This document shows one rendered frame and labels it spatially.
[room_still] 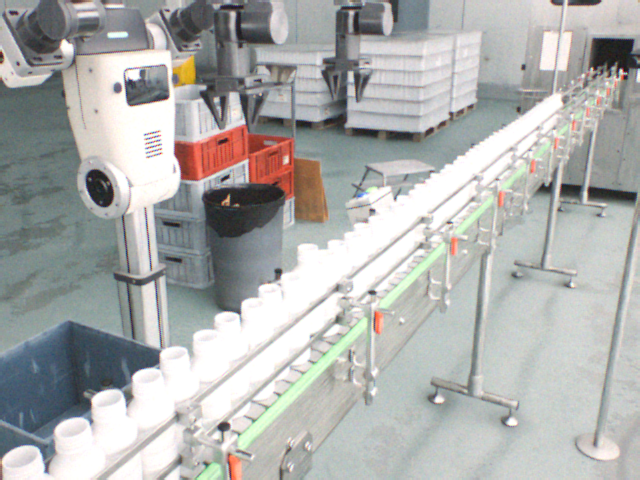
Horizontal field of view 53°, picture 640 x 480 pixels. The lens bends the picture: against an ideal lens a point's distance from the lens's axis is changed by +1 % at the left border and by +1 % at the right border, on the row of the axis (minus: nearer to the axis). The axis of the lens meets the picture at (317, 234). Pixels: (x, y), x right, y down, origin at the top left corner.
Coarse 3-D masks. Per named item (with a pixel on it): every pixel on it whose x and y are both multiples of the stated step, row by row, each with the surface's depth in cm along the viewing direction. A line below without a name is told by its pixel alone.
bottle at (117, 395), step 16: (96, 400) 78; (112, 400) 79; (96, 416) 76; (112, 416) 76; (96, 432) 77; (112, 432) 76; (128, 432) 77; (112, 448) 76; (128, 448) 77; (128, 464) 78
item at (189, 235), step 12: (156, 216) 373; (168, 216) 368; (156, 228) 376; (168, 228) 372; (180, 228) 369; (192, 228) 365; (204, 228) 367; (168, 240) 376; (180, 240) 372; (192, 240) 369; (204, 240) 369; (192, 252) 371; (204, 252) 371
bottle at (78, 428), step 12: (72, 420) 73; (84, 420) 73; (60, 432) 72; (72, 432) 74; (84, 432) 71; (60, 444) 71; (72, 444) 70; (84, 444) 71; (60, 456) 71; (72, 456) 71; (84, 456) 72; (96, 456) 73; (60, 468) 71; (72, 468) 71; (84, 468) 71; (96, 468) 72
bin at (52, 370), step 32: (64, 320) 141; (0, 352) 128; (32, 352) 135; (64, 352) 142; (96, 352) 140; (128, 352) 134; (160, 352) 129; (0, 384) 129; (32, 384) 136; (64, 384) 144; (96, 384) 143; (128, 384) 118; (0, 416) 131; (32, 416) 138; (64, 416) 144; (0, 448) 110
